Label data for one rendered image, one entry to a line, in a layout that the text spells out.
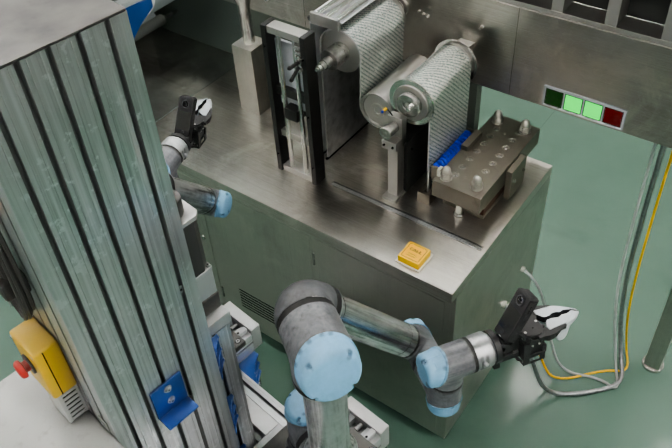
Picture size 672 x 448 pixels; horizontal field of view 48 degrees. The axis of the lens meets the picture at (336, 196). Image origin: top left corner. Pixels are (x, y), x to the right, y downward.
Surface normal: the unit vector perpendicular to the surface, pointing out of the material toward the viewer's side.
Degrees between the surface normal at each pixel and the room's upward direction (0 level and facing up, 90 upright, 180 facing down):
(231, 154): 0
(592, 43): 90
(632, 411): 0
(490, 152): 0
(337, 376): 82
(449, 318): 90
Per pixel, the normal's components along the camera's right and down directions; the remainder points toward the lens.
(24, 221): 0.73, 0.44
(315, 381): 0.36, 0.51
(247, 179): -0.05, -0.74
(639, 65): -0.58, 0.57
